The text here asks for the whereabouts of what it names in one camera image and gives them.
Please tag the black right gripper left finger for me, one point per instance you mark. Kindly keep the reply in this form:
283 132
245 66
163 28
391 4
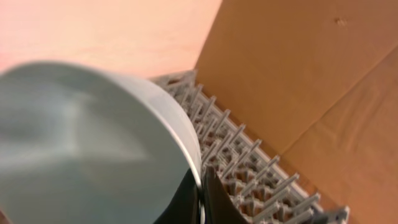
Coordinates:
184 206

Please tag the brown cardboard box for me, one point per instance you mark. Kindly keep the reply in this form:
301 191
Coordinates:
316 81

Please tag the light blue bowl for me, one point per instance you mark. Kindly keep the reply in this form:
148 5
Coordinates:
79 145

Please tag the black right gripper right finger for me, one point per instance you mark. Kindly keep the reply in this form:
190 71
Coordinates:
219 208

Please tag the grey dishwasher rack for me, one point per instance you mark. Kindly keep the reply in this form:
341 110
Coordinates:
260 190

